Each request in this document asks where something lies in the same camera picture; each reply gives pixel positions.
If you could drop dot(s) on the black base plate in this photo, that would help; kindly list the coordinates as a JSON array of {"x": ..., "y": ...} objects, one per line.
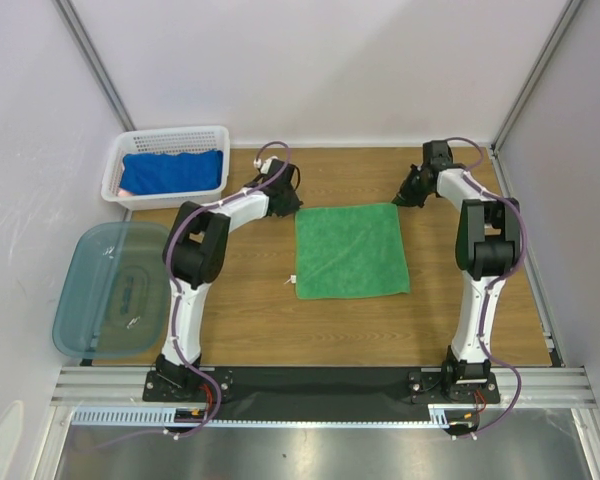
[{"x": 341, "y": 394}]

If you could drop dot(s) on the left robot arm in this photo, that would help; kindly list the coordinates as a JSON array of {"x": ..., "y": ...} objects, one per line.
[{"x": 194, "y": 256}]

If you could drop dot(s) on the left aluminium frame post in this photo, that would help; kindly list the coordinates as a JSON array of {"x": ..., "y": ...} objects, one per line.
[{"x": 84, "y": 43}]

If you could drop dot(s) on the white perforated plastic basket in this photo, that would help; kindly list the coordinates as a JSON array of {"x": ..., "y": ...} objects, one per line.
[{"x": 172, "y": 141}]

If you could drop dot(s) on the right aluminium frame post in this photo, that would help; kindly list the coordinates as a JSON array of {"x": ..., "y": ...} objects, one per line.
[{"x": 562, "y": 25}]

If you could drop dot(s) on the green towel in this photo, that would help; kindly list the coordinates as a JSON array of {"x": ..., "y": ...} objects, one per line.
[{"x": 351, "y": 252}]

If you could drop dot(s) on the blue translucent plastic tub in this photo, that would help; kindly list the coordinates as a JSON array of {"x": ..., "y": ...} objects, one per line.
[{"x": 116, "y": 294}]

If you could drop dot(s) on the aluminium frame post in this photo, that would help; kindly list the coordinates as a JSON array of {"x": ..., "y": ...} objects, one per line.
[
  {"x": 562, "y": 25},
  {"x": 84, "y": 43}
]

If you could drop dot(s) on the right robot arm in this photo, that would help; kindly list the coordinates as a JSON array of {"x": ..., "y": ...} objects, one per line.
[{"x": 490, "y": 247}]

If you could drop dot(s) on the blue towel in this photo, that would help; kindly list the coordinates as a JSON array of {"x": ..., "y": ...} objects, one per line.
[{"x": 153, "y": 173}]

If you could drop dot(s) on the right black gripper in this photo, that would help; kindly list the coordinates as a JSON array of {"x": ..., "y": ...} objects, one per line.
[{"x": 412, "y": 185}]

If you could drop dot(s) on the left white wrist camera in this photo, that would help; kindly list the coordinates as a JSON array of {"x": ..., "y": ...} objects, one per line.
[{"x": 264, "y": 165}]

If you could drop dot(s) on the slotted aluminium rail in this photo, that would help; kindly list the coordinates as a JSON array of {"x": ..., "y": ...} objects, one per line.
[{"x": 113, "y": 396}]

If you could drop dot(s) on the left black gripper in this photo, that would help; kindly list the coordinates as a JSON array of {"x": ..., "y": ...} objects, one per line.
[{"x": 292, "y": 206}]

